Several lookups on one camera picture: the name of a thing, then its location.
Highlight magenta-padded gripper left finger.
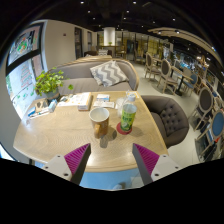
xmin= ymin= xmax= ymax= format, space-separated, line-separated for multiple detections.
xmin=40 ymin=142 xmax=92 ymax=186

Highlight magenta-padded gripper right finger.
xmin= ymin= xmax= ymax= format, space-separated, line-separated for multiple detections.
xmin=131 ymin=142 xmax=184 ymax=186

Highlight clear bottle with green label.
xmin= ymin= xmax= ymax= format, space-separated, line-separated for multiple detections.
xmin=119 ymin=93 xmax=138 ymax=133

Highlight brown mug with white inside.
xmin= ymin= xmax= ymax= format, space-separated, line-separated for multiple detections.
xmin=88 ymin=106 xmax=111 ymax=140

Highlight flat round red coaster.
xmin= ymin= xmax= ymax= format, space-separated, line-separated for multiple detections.
xmin=116 ymin=121 xmax=134 ymax=136

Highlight grey tufted armchair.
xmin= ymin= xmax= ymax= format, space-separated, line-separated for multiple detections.
xmin=140 ymin=94 xmax=190 ymax=150

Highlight light blue small box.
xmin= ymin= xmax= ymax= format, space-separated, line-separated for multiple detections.
xmin=48 ymin=99 xmax=58 ymax=114

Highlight long white strip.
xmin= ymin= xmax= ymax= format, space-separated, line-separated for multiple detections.
xmin=28 ymin=108 xmax=51 ymax=119

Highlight clear plastic cup with straw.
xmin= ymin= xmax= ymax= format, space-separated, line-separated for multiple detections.
xmin=114 ymin=89 xmax=133 ymax=118

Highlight white printed leaflet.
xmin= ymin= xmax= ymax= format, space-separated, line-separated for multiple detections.
xmin=57 ymin=93 xmax=81 ymax=108

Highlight white paper slip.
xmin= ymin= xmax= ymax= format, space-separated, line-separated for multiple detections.
xmin=92 ymin=100 xmax=116 ymax=109

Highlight wooden stand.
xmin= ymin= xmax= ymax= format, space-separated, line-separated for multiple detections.
xmin=34 ymin=97 xmax=50 ymax=113

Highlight blue and white card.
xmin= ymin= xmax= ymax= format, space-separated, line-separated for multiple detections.
xmin=26 ymin=105 xmax=37 ymax=118
xmin=96 ymin=93 xmax=111 ymax=102

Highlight plain glass window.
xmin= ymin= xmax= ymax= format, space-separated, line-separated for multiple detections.
xmin=0 ymin=142 xmax=16 ymax=162

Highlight green potted plant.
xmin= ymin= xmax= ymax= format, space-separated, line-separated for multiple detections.
xmin=33 ymin=66 xmax=74 ymax=101

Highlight group of dining chairs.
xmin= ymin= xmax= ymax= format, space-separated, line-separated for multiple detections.
xmin=143 ymin=51 xmax=224 ymax=161

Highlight grey curved sofa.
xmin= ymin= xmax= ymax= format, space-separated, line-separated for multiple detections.
xmin=54 ymin=58 xmax=140 ymax=96

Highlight dark dining table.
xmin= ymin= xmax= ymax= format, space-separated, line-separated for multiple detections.
xmin=171 ymin=65 xmax=194 ymax=98

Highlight grey white zigzag pillow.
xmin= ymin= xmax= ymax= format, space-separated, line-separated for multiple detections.
xmin=89 ymin=59 xmax=130 ymax=88

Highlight window with festive stickers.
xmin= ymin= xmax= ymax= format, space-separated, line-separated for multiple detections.
xmin=4 ymin=22 xmax=45 ymax=119

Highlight curved beige ceiling canopy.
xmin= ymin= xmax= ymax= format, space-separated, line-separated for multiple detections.
xmin=148 ymin=27 xmax=218 ymax=58

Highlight group of ceiling spotlights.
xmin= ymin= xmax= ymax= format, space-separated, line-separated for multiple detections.
xmin=79 ymin=0 xmax=214 ymax=53

